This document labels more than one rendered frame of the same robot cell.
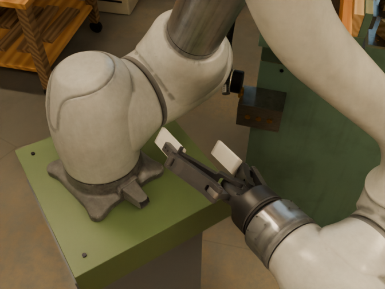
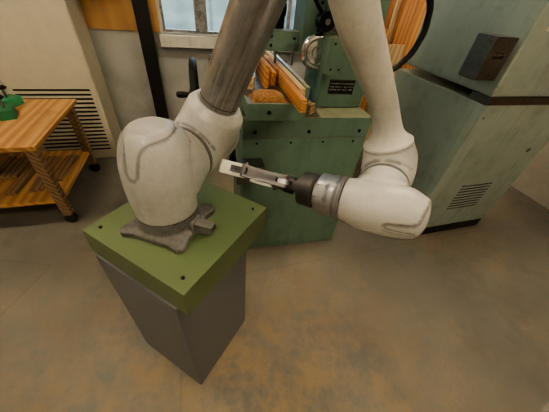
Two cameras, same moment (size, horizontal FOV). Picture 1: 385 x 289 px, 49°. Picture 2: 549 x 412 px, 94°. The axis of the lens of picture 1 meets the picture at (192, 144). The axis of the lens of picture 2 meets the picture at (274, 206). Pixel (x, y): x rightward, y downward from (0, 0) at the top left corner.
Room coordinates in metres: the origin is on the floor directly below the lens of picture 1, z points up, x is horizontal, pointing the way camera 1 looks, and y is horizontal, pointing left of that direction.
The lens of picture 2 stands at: (-0.01, 0.21, 1.20)
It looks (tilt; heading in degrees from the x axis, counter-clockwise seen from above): 41 degrees down; 328
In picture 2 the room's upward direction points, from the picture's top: 6 degrees clockwise
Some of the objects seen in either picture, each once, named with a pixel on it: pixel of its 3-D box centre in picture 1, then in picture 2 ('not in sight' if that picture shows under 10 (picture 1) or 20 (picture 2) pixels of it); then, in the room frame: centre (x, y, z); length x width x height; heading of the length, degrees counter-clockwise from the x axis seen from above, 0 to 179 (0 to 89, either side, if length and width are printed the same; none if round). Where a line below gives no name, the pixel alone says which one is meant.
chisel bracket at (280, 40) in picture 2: not in sight; (281, 42); (1.06, -0.41, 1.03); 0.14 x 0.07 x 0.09; 74
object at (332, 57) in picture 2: not in sight; (332, 54); (0.86, -0.53, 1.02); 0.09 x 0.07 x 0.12; 164
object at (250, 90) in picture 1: (260, 109); (248, 171); (0.85, -0.19, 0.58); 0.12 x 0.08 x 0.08; 74
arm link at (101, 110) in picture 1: (97, 111); (161, 167); (0.56, 0.17, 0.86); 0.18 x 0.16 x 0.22; 132
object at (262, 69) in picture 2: not in sight; (261, 69); (1.01, -0.30, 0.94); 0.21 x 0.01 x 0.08; 164
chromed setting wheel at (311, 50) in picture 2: not in sight; (315, 51); (0.91, -0.49, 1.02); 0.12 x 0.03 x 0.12; 74
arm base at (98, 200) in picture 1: (109, 168); (175, 216); (0.53, 0.17, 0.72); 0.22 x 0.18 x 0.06; 44
